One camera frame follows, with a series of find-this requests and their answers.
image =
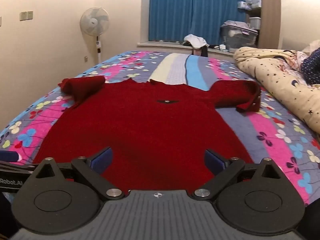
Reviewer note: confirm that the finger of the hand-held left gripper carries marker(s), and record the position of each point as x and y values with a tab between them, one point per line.
8	156

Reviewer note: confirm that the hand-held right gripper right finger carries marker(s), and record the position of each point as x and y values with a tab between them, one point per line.
214	160

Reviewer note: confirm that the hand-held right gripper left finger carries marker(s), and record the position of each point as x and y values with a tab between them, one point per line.
102	158

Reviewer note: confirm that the red knitted sweater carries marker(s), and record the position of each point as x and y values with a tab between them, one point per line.
150	130

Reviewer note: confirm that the white clothes pile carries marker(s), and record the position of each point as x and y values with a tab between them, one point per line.
196	40

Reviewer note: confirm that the floral striped bedsheet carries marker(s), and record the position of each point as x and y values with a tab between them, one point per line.
275	135

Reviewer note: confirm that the cream star-print quilt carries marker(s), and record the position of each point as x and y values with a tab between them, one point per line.
275	80

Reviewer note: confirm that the dark cloth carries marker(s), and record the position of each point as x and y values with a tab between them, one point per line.
205	51

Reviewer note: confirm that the clear plastic storage box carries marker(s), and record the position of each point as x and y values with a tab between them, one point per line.
237	36

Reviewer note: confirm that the navy dotted cloth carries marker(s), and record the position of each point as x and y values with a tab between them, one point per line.
311	67

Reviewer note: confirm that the white standing fan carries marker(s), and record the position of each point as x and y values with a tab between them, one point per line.
93	21

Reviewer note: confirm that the small clear plastic box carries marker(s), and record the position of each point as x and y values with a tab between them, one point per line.
255	23

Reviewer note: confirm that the blue curtain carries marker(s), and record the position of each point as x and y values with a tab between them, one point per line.
187	10

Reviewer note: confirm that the wooden shelf unit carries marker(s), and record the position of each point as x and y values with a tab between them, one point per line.
270	10

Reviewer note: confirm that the stack of white boxes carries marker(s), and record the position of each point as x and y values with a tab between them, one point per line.
253	1

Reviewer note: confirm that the wall switch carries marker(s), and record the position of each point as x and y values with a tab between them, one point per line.
23	15
30	15

